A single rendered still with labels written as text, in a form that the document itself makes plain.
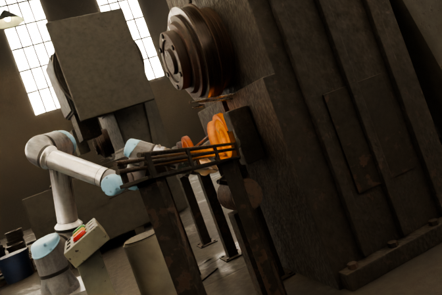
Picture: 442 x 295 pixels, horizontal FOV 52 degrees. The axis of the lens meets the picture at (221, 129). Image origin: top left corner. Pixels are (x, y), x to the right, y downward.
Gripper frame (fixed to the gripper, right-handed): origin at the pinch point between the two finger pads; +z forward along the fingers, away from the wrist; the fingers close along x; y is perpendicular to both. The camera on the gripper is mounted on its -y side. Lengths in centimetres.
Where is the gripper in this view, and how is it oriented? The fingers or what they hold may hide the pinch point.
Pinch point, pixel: (215, 168)
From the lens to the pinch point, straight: 175.6
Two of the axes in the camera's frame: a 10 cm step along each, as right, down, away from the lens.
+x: 2.3, -9.3, -2.7
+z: 9.6, 2.6, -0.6
